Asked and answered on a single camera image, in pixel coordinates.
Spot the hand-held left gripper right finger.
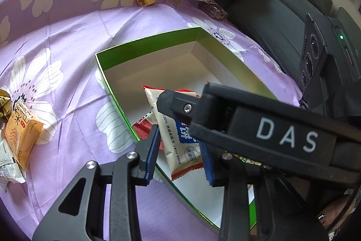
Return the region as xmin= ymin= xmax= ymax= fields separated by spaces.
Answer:
xmin=199 ymin=142 xmax=336 ymax=241

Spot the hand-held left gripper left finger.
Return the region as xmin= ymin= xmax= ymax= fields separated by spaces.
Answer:
xmin=32 ymin=125 xmax=161 ymax=241

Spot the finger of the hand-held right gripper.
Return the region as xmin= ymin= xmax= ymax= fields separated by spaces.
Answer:
xmin=156 ymin=83 xmax=361 ymax=188

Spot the red snack packet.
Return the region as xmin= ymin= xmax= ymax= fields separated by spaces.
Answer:
xmin=132 ymin=116 xmax=164 ymax=150

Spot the cream blue label snack packet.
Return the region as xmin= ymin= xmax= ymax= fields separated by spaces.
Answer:
xmin=142 ymin=84 xmax=208 ymax=181

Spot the green cardboard box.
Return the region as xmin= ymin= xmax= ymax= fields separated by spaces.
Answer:
xmin=95 ymin=27 xmax=282 ymax=232

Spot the person's right hand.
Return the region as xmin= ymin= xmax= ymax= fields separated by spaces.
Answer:
xmin=319 ymin=194 xmax=354 ymax=230

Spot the dark grey sofa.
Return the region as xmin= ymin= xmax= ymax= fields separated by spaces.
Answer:
xmin=226 ymin=0 xmax=361 ymax=95

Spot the brown patterned pouch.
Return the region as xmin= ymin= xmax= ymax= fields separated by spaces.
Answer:
xmin=201 ymin=2 xmax=229 ymax=22

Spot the orange snack packet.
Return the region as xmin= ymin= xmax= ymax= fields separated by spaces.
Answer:
xmin=5 ymin=109 xmax=45 ymax=173

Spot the white grey snack packet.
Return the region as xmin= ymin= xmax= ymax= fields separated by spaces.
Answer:
xmin=0 ymin=139 xmax=26 ymax=193

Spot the dark brown snack packet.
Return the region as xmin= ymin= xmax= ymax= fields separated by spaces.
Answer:
xmin=0 ymin=88 xmax=12 ymax=124

